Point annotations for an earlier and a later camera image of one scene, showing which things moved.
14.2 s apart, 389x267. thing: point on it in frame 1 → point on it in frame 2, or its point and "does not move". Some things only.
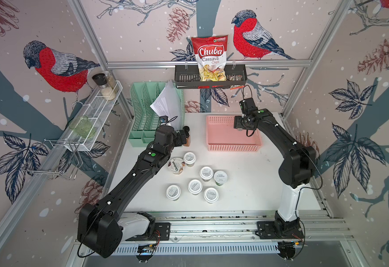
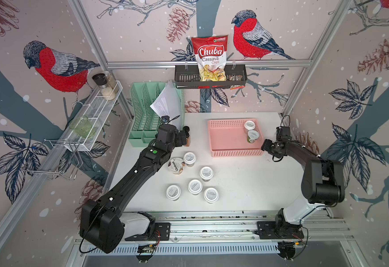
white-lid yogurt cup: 189,158 does not move
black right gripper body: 240,123 → 270,147
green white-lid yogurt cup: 220,177 → 252,136
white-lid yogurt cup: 206,173 does not move
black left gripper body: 176,141 does not move
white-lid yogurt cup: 211,195 does not move
